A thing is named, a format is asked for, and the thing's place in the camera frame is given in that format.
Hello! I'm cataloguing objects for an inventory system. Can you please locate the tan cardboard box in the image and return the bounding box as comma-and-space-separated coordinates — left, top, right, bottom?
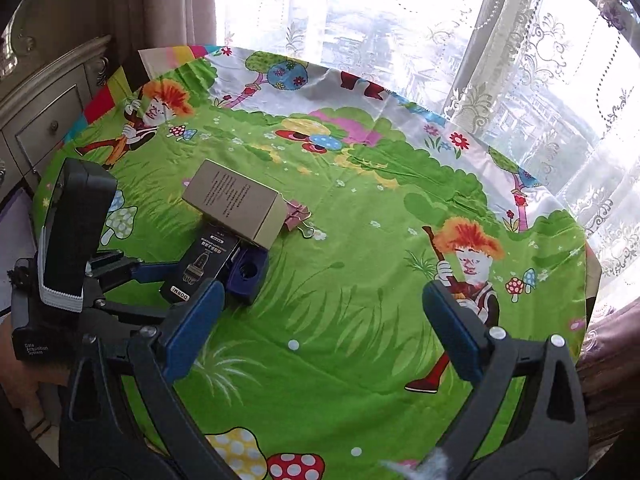
181, 159, 287, 251

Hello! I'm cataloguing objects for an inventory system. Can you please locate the dark blue small box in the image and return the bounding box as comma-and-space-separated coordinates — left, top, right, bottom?
225, 245, 271, 306

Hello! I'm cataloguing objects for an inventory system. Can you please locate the brown fabric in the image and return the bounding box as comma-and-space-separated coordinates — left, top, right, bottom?
575, 300, 640, 461

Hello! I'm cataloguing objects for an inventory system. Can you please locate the pink binder clip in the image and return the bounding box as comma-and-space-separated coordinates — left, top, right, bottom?
282, 200, 326, 240

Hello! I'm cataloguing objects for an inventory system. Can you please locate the green printed cartoon cloth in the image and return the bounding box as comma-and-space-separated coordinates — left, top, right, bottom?
32, 46, 601, 480

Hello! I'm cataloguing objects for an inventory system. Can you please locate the brown curtain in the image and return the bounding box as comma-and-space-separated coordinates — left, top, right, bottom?
115, 0, 221, 81

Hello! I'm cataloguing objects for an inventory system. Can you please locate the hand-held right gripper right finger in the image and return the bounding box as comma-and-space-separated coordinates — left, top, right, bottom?
422, 280, 591, 480

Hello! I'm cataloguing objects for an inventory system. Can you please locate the white lace curtain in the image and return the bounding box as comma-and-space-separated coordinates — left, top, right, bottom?
215, 0, 640, 311

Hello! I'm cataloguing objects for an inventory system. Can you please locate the ornate silver cabinet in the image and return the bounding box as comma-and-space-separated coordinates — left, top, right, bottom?
0, 35, 113, 196

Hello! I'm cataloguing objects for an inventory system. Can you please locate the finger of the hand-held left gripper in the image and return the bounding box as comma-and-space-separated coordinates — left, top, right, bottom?
87, 254, 187, 292
92, 297, 173, 328

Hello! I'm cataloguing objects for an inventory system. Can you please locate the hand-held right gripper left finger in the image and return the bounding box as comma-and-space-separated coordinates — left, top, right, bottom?
59, 280, 236, 480

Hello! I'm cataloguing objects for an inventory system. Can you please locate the black padlock box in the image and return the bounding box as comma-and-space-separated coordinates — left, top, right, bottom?
159, 225, 242, 303

